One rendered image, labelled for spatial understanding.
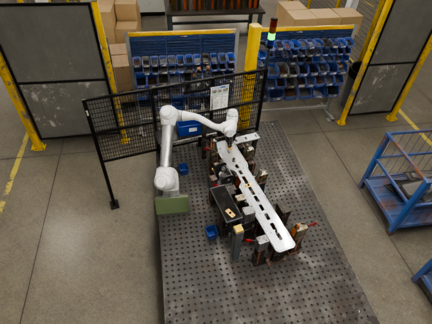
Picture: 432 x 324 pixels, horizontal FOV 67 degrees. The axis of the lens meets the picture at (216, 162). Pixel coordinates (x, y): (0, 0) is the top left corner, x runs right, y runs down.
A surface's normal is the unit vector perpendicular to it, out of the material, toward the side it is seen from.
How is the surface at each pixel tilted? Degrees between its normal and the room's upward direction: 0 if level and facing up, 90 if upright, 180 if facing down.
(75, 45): 90
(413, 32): 90
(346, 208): 0
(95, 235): 0
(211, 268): 0
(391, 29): 91
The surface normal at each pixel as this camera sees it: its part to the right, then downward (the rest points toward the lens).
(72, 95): 0.17, 0.69
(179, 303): 0.04, -0.71
